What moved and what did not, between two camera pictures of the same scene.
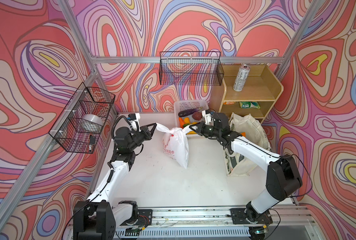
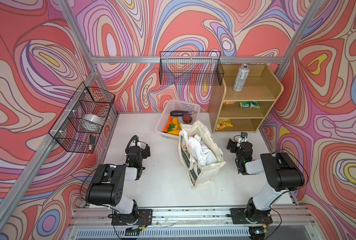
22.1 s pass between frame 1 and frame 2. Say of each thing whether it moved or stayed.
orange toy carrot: moved
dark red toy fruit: moved
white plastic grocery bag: moved
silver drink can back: stayed
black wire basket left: stayed
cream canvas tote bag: moved
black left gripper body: moved
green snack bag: stayed
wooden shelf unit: stayed
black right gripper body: moved
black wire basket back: stayed
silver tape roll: stayed
